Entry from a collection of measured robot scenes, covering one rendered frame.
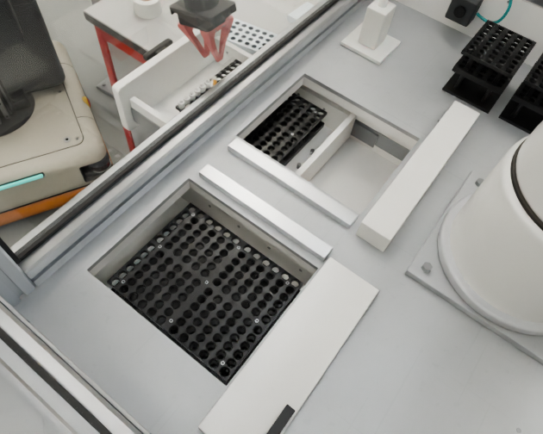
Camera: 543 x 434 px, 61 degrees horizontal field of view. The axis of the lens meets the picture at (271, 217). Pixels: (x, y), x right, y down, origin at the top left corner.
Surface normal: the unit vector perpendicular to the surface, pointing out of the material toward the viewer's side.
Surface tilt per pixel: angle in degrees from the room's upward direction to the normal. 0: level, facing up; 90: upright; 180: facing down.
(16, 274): 90
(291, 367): 0
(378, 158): 0
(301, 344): 0
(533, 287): 90
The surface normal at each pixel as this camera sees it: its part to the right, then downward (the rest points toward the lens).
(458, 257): -0.98, 0.12
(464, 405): 0.08, -0.52
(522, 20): -0.60, 0.66
